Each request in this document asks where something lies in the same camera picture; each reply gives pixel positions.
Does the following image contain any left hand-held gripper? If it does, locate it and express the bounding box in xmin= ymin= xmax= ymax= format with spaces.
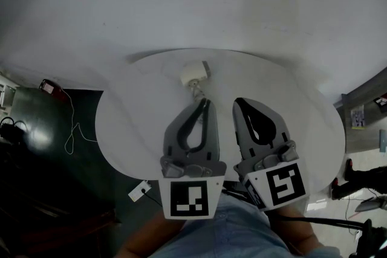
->
xmin=158 ymin=97 xmax=228 ymax=221

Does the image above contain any person's light blue shirt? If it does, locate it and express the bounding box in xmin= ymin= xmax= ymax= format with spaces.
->
xmin=148 ymin=192 xmax=342 ymax=258

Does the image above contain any black bag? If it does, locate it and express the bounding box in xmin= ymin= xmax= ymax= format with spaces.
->
xmin=0 ymin=117 xmax=28 ymax=140

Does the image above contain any thin white cable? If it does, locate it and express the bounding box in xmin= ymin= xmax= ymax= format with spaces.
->
xmin=62 ymin=89 xmax=98 ymax=155

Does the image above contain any red wall plug box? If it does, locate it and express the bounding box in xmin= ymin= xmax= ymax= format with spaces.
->
xmin=38 ymin=79 xmax=72 ymax=102

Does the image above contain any dark wooden furniture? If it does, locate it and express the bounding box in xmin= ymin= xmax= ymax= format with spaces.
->
xmin=0 ymin=138 xmax=122 ymax=258

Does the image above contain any black stand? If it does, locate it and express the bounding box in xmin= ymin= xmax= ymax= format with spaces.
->
xmin=353 ymin=218 xmax=387 ymax=258

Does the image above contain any black power strip cable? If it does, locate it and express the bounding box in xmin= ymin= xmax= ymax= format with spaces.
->
xmin=141 ymin=189 xmax=164 ymax=208

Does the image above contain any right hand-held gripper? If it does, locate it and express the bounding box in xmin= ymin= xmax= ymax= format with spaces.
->
xmin=232 ymin=97 xmax=307 ymax=212

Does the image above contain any person's right forearm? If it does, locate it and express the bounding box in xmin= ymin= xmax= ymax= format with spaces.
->
xmin=265 ymin=205 xmax=322 ymax=255

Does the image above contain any person's left forearm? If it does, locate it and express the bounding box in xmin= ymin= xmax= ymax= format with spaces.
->
xmin=113 ymin=210 xmax=186 ymax=258

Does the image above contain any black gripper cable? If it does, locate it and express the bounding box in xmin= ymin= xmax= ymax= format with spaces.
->
xmin=221 ymin=188 xmax=367 ymax=230

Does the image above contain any round white table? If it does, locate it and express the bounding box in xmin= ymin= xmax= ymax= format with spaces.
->
xmin=94 ymin=48 xmax=346 ymax=202

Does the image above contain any grey office chair base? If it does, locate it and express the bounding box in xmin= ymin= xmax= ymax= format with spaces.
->
xmin=354 ymin=195 xmax=387 ymax=213

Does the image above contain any white power strip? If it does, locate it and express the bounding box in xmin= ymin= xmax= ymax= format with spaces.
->
xmin=128 ymin=180 xmax=152 ymax=203

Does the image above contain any yellow white booklet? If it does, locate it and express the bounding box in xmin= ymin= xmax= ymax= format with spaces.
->
xmin=350 ymin=105 xmax=366 ymax=131

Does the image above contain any cream hair dryer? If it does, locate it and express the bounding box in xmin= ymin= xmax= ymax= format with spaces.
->
xmin=180 ymin=60 xmax=212 ymax=104

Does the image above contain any grey wooden shelf unit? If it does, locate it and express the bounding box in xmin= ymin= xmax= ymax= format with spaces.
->
xmin=332 ymin=66 xmax=387 ymax=155

